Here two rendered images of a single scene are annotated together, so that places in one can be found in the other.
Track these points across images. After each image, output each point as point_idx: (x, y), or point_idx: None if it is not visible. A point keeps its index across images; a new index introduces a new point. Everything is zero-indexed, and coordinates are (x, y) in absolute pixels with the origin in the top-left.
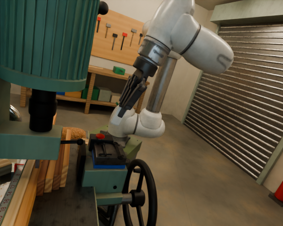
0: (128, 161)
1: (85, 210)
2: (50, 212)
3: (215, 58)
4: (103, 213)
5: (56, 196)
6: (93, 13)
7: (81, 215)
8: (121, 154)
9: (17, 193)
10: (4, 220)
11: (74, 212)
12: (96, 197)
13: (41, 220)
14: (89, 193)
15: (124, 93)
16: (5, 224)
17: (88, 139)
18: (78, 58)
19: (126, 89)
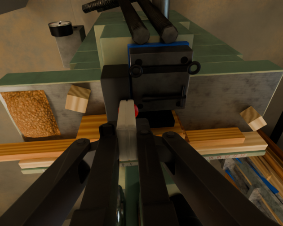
0: (174, 30)
1: (214, 86)
2: (206, 116)
3: None
4: (112, 3)
5: (186, 115)
6: None
7: (218, 91)
8: (177, 62)
9: (201, 153)
10: (227, 152)
11: (213, 97)
12: None
13: (212, 121)
14: (191, 83)
15: (76, 194)
16: (231, 150)
17: (67, 98)
18: None
19: (63, 214)
